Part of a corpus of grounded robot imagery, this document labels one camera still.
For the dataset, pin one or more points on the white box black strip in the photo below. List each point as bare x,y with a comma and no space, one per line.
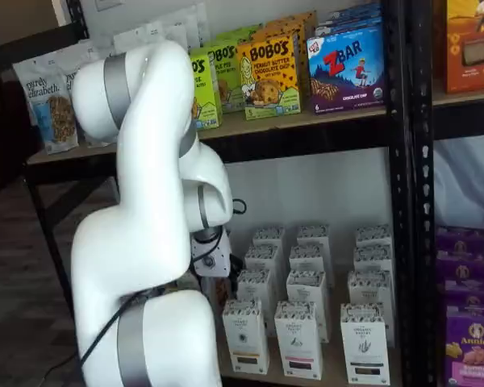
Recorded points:
369,288
365,350
373,235
373,258

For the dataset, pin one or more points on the yellow Bobo's peanut butter box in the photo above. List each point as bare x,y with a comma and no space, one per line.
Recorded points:
270,80
290,26

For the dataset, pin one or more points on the white box pink strip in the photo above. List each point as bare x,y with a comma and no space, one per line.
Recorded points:
314,235
298,346
308,258
306,288

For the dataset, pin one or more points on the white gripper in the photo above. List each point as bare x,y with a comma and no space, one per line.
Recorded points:
211,258

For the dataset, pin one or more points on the dark brown furniture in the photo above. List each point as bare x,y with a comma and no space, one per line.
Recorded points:
4,141

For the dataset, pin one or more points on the black metal shelving rack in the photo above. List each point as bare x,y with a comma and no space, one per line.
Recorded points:
423,201
306,135

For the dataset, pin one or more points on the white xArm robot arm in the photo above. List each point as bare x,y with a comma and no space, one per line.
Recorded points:
145,201

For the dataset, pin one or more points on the orange snack box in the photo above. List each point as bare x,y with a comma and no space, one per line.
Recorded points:
472,72

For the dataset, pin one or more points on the blue Z Bar box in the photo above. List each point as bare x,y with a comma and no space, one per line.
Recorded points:
347,20
347,72

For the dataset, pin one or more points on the white plastic sheet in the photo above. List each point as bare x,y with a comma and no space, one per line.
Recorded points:
468,181

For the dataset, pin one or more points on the purple Annie's box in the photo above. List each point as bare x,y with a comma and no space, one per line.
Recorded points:
464,274
474,354
472,302
460,244

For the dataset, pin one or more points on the white granola bag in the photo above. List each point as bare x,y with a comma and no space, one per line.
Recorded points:
175,34
197,28

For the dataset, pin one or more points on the white wall switch plate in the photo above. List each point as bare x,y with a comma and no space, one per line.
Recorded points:
109,4

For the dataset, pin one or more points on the green Bobo's apple pie box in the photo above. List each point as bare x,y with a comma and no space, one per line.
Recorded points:
230,80
207,92
238,34

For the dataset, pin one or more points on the white box yellow strip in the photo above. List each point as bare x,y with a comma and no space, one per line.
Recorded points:
270,235
264,258
255,286
246,342

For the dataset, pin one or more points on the blue label granola bag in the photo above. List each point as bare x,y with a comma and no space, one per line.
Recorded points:
44,113

